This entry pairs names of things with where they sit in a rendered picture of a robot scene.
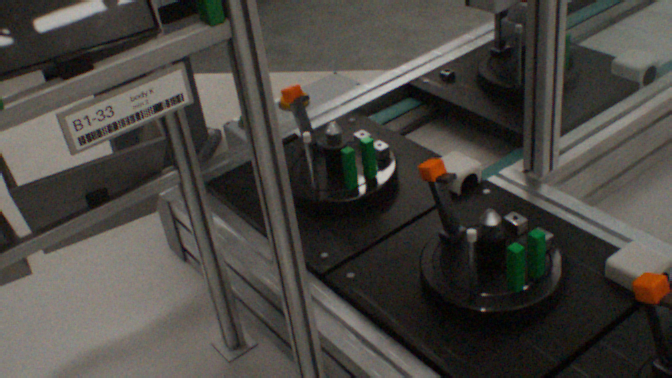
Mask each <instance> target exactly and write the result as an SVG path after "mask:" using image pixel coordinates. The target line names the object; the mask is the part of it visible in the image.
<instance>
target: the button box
mask: <svg viewBox="0 0 672 378"><path fill-rule="evenodd" d="M361 85H363V84H361V83H359V82H357V81H355V80H353V79H351V78H349V77H346V76H344V75H342V74H339V73H337V71H334V73H332V74H330V75H328V76H326V77H324V78H321V79H319V80H316V81H314V82H312V83H310V84H308V85H306V86H304V87H302V90H303V91H304V92H306V93H307V94H309V97H310V100H308V103H307V104H306V105H305V108H306V111H307V112H308V111H310V110H312V109H314V108H316V107H318V106H320V105H322V104H325V103H327V102H329V101H331V100H334V99H336V98H338V97H340V96H342V94H344V93H346V92H349V91H351V90H353V89H355V88H357V87H359V86H361ZM280 98H281V97H280ZM280 98H278V99H276V100H274V104H276V110H277V115H278V121H279V126H280V125H282V124H284V123H286V122H288V121H290V120H292V118H294V116H293V114H292V111H291V109H286V108H283V107H282V106H281V102H280ZM239 117H240V115H239V116H237V117H235V118H233V119H232V121H230V122H226V123H225V124H223V131H224V135H225V139H226V145H228V149H229V150H231V149H233V148H235V147H237V146H239V145H241V143H243V142H245V141H247V139H246V134H245V130H244V127H242V126H241V124H240V118H239Z"/></svg>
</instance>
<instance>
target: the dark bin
mask: <svg viewBox="0 0 672 378"><path fill-rule="evenodd" d="M160 33H162V30H161V28H160V24H159V21H158V18H157V16H156V13H155V9H154V6H153V3H152V1H151V0H0V97H6V96H9V95H12V94H15V93H18V92H21V91H25V90H28V89H30V88H33V87H35V86H38V85H40V84H44V83H46V80H45V78H46V77H49V76H53V75H56V74H59V73H58V70H57V67H56V65H55V62H54V61H51V59H53V60H54V58H56V57H59V56H61V55H65V54H67V53H70V52H73V51H75V50H78V49H81V48H85V49H87V50H88V51H89V53H90V56H91V60H92V63H93V64H94V63H97V62H99V61H103V60H105V59H108V58H110V57H113V55H115V54H118V53H122V52H124V51H127V50H129V49H132V48H134V47H137V46H139V45H143V44H145V43H146V42H148V41H149V40H151V39H153V38H154V37H156V36H157V35H159V34H160ZM48 61H51V62H48ZM45 62H47V63H45ZM40 63H44V64H40ZM37 64H40V65H37ZM34 65H37V66H34ZM31 66H33V67H31ZM27 67H30V68H27ZM23 68H27V69H23ZM20 69H23V70H20ZM17 70H19V71H17ZM13 71H16V72H13ZM10 72H13V73H10ZM7 73H10V74H7ZM3 74H5V75H3Z"/></svg>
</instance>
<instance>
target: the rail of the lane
mask: <svg viewBox="0 0 672 378"><path fill-rule="evenodd" d="M492 40H494V21H493V22H491V23H489V24H487V25H485V26H483V27H481V28H479V29H475V30H473V31H471V33H469V34H467V35H465V36H463V37H461V38H459V39H456V40H454V41H452V42H450V43H448V44H446V45H444V46H442V47H439V48H436V49H434V50H432V51H430V53H428V54H426V55H424V56H422V57H420V58H418V59H416V60H413V61H411V62H409V63H407V64H405V65H402V66H400V67H398V68H396V69H394V70H391V71H389V72H387V74H385V75H383V76H381V77H379V78H377V79H375V80H373V81H371V82H367V83H365V84H363V85H361V86H359V87H357V88H355V89H353V90H351V91H349V92H346V93H344V94H342V96H340V97H338V98H336V99H334V100H331V101H329V102H327V103H325V104H322V105H320V106H318V107H316V108H314V109H312V110H310V111H308V112H307V114H308V116H309V120H310V123H311V125H312V128H313V131H315V130H317V129H319V128H321V127H324V126H326V125H328V124H329V123H331V122H334V121H336V120H338V118H340V117H342V116H344V115H346V114H349V113H351V112H353V111H357V112H359V113H361V114H362V115H364V116H366V117H368V118H369V117H372V116H374V115H376V114H378V113H380V112H382V111H384V110H385V109H387V108H389V107H391V106H393V105H396V104H398V103H400V102H402V101H404V100H406V99H408V98H410V96H411V95H409V94H408V90H407V83H408V82H410V81H412V80H414V79H417V78H419V77H421V76H423V75H425V73H427V72H429V71H431V70H433V69H435V68H437V67H440V66H442V65H444V64H446V63H448V62H450V61H452V60H454V59H456V58H458V57H461V56H463V55H465V53H467V52H469V51H471V50H473V49H475V48H477V47H480V46H482V45H484V44H486V43H488V42H490V41H492ZM279 127H280V132H281V137H282V143H283V147H284V146H286V145H288V143H290V142H292V141H294V140H296V139H298V138H301V137H302V136H301V133H300V130H298V128H297V125H296V123H295V120H294V118H292V120H290V121H288V122H286V123H284V124H282V125H280V126H279ZM250 162H252V158H250V154H249V149H248V143H247V141H245V142H243V143H241V145H239V146H237V147H235V148H233V149H231V150H229V151H226V152H223V153H221V154H219V155H217V156H215V157H213V158H211V159H209V160H207V161H205V162H202V163H200V164H199V168H200V173H201V176H202V180H203V184H205V188H206V190H207V191H208V192H209V188H208V184H209V183H211V182H213V181H215V180H217V179H219V178H221V177H223V176H225V175H228V174H230V173H232V172H234V171H236V170H238V168H240V167H242V166H244V165H246V164H248V163H250ZM178 196H180V191H179V188H178V184H175V185H173V186H171V187H169V188H167V189H165V190H163V191H160V194H158V201H157V211H158V214H159V218H161V221H162V224H163V228H164V231H165V234H166V237H167V242H168V245H169V248H170V249H171V250H172V251H173V252H175V253H176V254H177V255H178V256H179V257H180V258H181V259H182V260H184V261H185V262H186V261H187V258H186V255H185V252H184V249H186V248H185V247H184V246H183V245H181V242H180V237H179V234H178V231H177V227H176V224H175V221H174V220H175V219H176V216H175V215H173V213H172V210H171V206H170V203H169V201H170V200H172V199H174V198H176V197H178Z"/></svg>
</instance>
